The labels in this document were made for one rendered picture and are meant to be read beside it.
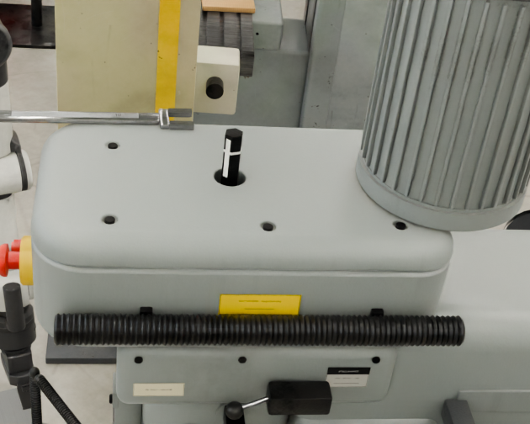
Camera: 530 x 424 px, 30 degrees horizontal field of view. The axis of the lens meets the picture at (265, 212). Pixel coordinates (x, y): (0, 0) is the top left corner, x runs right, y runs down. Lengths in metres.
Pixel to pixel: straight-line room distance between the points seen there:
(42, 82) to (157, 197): 4.08
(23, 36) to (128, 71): 2.57
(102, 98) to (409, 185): 2.07
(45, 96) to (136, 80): 2.03
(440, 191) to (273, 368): 0.29
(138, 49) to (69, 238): 1.98
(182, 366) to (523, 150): 0.45
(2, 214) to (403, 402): 0.95
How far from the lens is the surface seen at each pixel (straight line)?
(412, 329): 1.10
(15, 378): 2.07
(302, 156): 1.18
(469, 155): 1.05
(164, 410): 1.25
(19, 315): 1.99
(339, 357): 1.17
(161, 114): 1.22
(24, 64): 5.31
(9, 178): 1.86
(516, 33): 0.98
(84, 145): 1.17
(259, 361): 1.16
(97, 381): 3.48
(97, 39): 2.97
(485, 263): 1.29
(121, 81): 3.03
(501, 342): 1.23
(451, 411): 1.26
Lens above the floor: 2.53
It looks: 36 degrees down
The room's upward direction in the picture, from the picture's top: 7 degrees clockwise
